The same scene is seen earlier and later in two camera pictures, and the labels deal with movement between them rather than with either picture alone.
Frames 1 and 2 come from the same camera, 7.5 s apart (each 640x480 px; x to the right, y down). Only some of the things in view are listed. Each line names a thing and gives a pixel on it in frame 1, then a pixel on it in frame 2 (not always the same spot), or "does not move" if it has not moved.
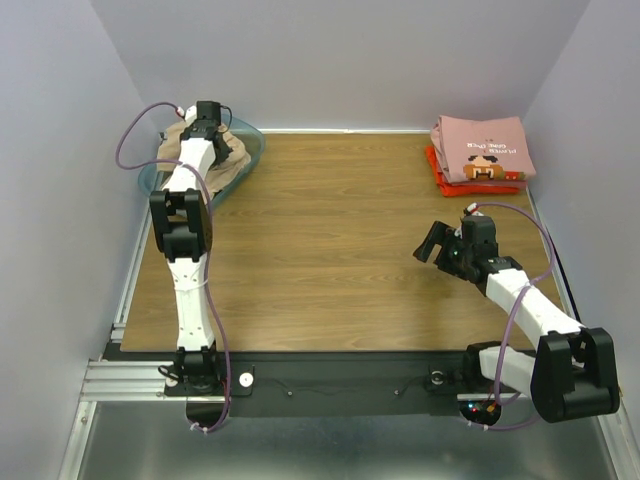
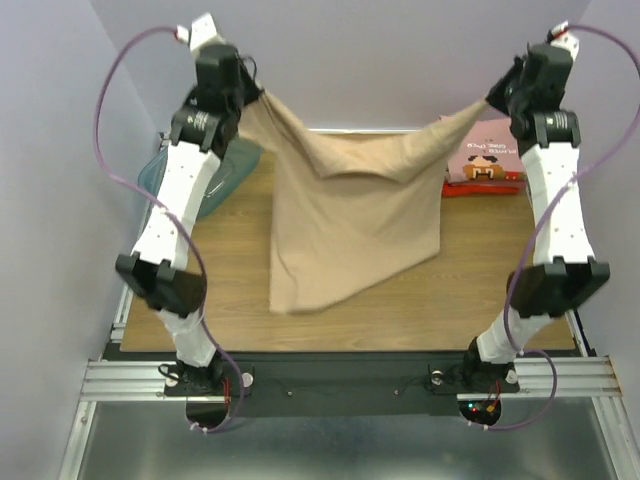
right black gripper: (446, 251) to (500, 92)
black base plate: (397, 384) does not move
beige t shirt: (236, 162) to (349, 220)
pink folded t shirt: (471, 149) does not move
